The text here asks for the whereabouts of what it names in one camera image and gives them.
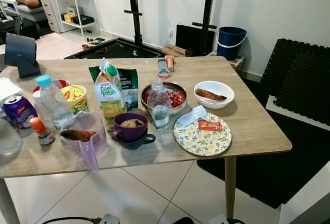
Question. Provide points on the small orange-capped bottle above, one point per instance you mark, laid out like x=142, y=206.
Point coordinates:
x=42, y=133

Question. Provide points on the red snack wrapper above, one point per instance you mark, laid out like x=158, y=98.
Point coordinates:
x=210, y=126

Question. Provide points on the purple ceramic mug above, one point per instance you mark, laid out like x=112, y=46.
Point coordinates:
x=126, y=133

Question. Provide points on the light wooden dining table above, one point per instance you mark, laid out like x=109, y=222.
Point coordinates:
x=252, y=126

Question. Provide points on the grey and orange hand tool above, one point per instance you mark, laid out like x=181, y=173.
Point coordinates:
x=163, y=69

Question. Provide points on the yellow instant noodle cup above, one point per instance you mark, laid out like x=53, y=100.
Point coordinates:
x=75, y=100

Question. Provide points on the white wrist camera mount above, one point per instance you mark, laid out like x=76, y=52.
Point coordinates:
x=218, y=220
x=110, y=220

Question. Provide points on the large black floor mat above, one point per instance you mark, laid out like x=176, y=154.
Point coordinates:
x=263, y=177

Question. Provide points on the black platform base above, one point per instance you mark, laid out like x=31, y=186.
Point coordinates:
x=113, y=51

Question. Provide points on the blue plastic bucket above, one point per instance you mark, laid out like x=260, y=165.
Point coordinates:
x=232, y=48

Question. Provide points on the steel bowl with red fruit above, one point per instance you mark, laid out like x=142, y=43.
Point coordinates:
x=178, y=97

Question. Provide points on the blue-capped water bottle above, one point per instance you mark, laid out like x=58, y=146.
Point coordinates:
x=54, y=105

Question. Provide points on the white ceramic bowl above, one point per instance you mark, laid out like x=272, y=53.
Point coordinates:
x=214, y=104

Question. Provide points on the black metal stand post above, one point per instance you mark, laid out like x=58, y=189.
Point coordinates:
x=209, y=2
x=134, y=7

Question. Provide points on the orange carrot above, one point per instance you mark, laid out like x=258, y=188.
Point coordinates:
x=77, y=135

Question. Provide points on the Peel Fresh juice carton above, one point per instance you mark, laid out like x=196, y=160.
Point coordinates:
x=108, y=105

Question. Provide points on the white plastic container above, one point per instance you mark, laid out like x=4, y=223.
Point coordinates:
x=7, y=90

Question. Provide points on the small clear water bottle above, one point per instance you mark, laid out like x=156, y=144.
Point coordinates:
x=159, y=113

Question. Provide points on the purple drink can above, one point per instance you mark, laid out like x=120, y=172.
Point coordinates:
x=19, y=113

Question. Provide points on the dark blue cup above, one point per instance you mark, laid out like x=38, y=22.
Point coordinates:
x=147, y=139

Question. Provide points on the floral round plate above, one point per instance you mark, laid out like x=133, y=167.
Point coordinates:
x=201, y=144

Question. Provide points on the dark grey tabletop fan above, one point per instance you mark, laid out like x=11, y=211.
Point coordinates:
x=20, y=51

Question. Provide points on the purple plastic measuring jug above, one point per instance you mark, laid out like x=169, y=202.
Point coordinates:
x=99, y=127

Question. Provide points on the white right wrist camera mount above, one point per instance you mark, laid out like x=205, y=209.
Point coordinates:
x=218, y=220

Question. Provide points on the clear glass jar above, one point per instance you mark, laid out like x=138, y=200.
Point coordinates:
x=10, y=141

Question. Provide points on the brown fried fish piece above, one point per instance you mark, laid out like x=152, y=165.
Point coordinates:
x=211, y=95

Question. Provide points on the green snack bag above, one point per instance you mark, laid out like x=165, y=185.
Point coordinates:
x=130, y=92

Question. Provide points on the white plastic packet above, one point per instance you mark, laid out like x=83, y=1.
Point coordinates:
x=191, y=115

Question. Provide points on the black foam mat stack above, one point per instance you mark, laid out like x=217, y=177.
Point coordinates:
x=299, y=79

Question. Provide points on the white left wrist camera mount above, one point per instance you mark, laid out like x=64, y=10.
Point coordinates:
x=110, y=220

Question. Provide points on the black flat board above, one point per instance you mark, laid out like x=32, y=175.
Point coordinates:
x=185, y=41

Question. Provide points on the white drawer cabinet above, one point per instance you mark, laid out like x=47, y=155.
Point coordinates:
x=50, y=7

